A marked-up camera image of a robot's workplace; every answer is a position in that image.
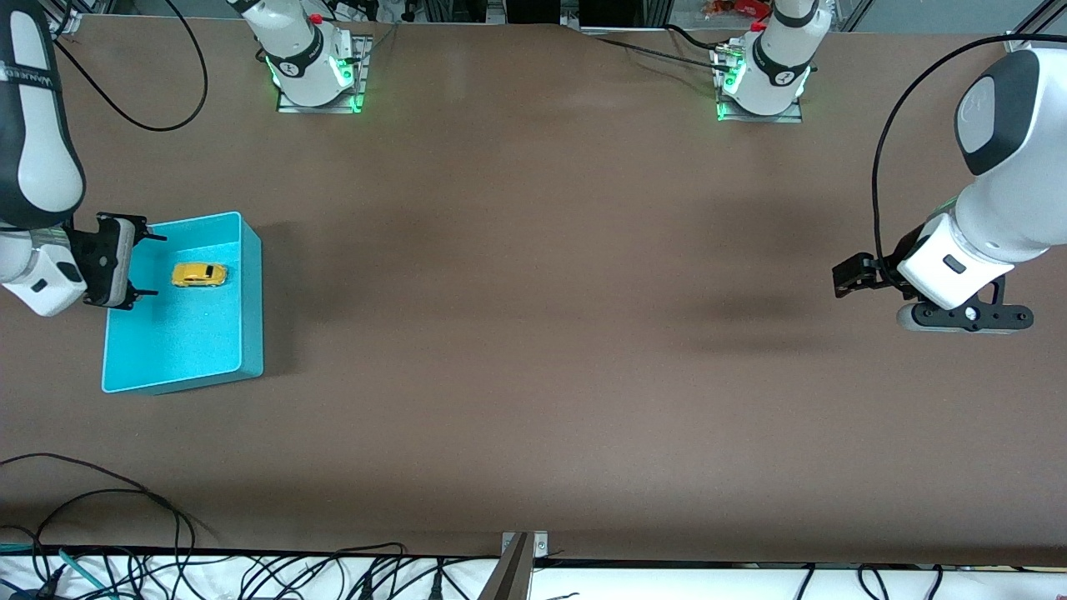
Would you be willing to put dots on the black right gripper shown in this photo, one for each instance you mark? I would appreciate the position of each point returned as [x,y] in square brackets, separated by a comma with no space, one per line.
[86,247]

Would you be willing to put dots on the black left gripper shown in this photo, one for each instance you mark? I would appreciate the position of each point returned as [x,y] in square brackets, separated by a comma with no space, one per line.
[885,268]

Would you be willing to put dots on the yellow beetle toy car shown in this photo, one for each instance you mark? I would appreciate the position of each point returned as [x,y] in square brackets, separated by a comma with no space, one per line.
[198,274]

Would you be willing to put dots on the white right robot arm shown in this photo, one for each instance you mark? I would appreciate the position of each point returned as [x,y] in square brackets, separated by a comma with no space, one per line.
[42,167]

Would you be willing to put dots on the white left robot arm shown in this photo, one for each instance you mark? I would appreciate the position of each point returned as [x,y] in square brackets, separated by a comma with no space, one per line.
[1000,217]

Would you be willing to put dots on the teal plastic bin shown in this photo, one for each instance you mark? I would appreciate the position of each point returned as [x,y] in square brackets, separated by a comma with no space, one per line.
[183,333]

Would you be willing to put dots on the red package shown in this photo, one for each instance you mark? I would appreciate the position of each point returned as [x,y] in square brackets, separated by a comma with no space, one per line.
[742,8]

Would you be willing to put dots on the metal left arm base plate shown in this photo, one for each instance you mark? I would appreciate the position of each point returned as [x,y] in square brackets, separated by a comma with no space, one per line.
[758,119]

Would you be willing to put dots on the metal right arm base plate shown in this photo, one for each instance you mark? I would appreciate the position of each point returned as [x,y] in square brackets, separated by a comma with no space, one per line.
[317,109]

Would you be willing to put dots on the metal corner bracket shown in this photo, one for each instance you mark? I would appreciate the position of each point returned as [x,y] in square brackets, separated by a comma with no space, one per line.
[1019,42]

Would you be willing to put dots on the metal table edge bracket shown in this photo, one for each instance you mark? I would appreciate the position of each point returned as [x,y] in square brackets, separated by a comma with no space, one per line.
[513,575]

